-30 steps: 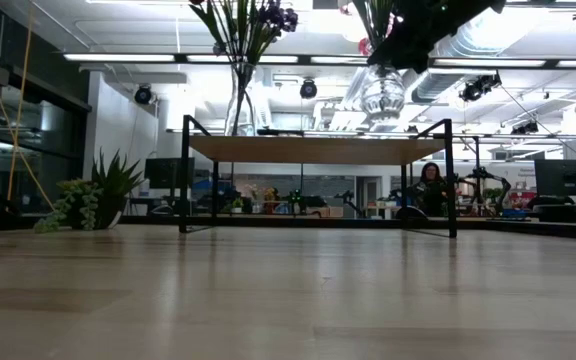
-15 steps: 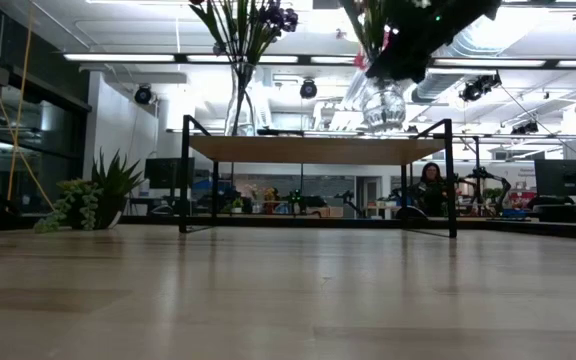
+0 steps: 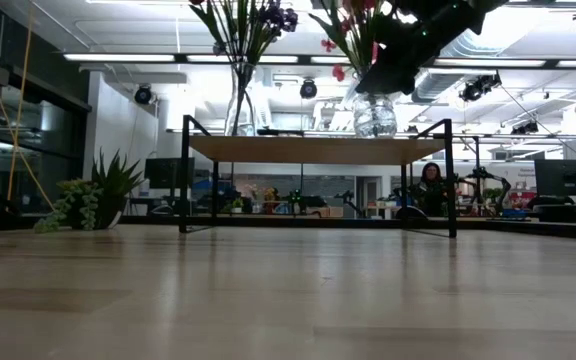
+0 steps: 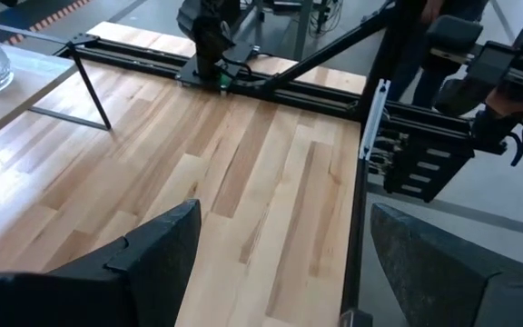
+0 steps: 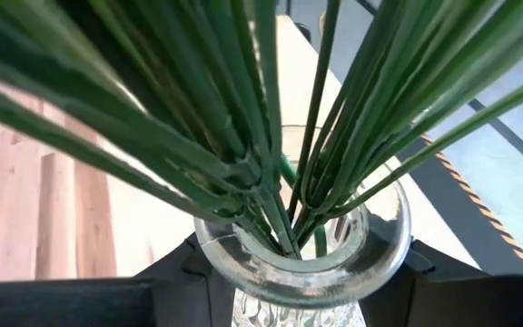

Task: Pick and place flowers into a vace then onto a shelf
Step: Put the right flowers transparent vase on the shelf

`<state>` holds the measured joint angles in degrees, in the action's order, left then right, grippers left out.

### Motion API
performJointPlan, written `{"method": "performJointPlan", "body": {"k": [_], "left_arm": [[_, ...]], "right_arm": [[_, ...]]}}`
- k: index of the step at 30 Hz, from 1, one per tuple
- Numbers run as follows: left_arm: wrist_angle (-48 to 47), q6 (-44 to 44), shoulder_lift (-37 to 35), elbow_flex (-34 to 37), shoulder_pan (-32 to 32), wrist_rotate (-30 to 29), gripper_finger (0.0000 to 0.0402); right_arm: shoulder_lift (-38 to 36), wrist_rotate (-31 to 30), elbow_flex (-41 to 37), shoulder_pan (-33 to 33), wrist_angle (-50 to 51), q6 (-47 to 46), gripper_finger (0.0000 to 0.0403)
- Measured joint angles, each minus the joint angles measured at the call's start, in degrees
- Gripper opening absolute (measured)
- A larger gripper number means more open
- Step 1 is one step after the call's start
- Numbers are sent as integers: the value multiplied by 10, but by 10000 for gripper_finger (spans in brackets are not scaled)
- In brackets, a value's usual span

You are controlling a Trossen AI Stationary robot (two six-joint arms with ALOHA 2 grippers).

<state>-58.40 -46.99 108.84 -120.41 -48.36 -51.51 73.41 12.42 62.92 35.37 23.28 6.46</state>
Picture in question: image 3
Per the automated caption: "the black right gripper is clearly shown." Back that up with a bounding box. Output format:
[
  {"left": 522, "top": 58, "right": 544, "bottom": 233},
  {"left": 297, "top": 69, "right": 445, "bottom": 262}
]
[{"left": 355, "top": 24, "right": 439, "bottom": 95}]

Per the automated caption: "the cut crystal glass vase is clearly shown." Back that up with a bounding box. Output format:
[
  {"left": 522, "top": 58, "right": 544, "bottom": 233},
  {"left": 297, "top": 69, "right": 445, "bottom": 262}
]
[{"left": 351, "top": 91, "right": 398, "bottom": 140}]

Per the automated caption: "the purple artificial flower bunch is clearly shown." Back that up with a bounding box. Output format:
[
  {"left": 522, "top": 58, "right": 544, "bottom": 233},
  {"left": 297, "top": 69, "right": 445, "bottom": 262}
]
[{"left": 240, "top": 0, "right": 299, "bottom": 136}]

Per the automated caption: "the smooth clear glass vase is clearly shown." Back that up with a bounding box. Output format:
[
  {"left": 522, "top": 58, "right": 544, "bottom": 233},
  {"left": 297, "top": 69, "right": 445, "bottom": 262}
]
[{"left": 224, "top": 62, "right": 259, "bottom": 137}]

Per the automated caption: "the black ceiling spotlight cluster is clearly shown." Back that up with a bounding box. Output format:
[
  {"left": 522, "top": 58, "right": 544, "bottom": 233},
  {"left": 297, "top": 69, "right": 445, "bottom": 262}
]
[{"left": 459, "top": 73, "right": 503, "bottom": 103}]

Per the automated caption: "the small black ceiling spotlight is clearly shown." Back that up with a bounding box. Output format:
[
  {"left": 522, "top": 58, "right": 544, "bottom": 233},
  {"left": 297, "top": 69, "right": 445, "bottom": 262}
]
[{"left": 511, "top": 120, "right": 540, "bottom": 136}]

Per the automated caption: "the cardboard box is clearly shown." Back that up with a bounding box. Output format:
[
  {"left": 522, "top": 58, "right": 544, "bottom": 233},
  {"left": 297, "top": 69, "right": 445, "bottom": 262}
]
[{"left": 311, "top": 205, "right": 345, "bottom": 219}]

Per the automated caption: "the black background monitor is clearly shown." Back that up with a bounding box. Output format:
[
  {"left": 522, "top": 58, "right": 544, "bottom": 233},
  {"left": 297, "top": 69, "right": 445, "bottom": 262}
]
[
  {"left": 143, "top": 157, "right": 195, "bottom": 190},
  {"left": 534, "top": 158, "right": 576, "bottom": 197}
]

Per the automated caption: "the long overhead light bar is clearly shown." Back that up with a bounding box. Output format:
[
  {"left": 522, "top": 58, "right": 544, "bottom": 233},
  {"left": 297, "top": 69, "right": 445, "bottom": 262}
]
[{"left": 62, "top": 52, "right": 576, "bottom": 70}]

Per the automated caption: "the green artificial succulent plant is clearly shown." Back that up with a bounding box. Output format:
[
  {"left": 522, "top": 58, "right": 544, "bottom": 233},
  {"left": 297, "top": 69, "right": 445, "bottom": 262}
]
[{"left": 33, "top": 148, "right": 145, "bottom": 234}]

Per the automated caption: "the silver ceiling air duct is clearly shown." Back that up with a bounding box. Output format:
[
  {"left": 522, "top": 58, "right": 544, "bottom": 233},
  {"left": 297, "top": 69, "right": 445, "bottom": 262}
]
[{"left": 410, "top": 27, "right": 499, "bottom": 104}]

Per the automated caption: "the black round overhead camera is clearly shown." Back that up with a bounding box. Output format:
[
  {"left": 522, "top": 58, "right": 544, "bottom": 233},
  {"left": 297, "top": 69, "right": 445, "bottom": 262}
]
[
  {"left": 299, "top": 77, "right": 319, "bottom": 100},
  {"left": 133, "top": 84, "right": 154, "bottom": 106}
]

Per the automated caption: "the wooden shelf with black frame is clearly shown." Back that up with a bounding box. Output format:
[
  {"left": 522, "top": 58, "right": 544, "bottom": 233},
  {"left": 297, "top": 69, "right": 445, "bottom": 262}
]
[{"left": 178, "top": 114, "right": 459, "bottom": 239}]

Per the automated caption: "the black aluminium rig frame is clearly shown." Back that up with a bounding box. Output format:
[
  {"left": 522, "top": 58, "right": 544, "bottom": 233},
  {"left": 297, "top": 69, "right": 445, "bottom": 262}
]
[{"left": 117, "top": 213, "right": 576, "bottom": 241}]

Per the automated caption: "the black ceiling track rail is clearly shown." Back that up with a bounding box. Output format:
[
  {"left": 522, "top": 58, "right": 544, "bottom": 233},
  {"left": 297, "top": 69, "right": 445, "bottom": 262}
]
[{"left": 506, "top": 0, "right": 576, "bottom": 21}]

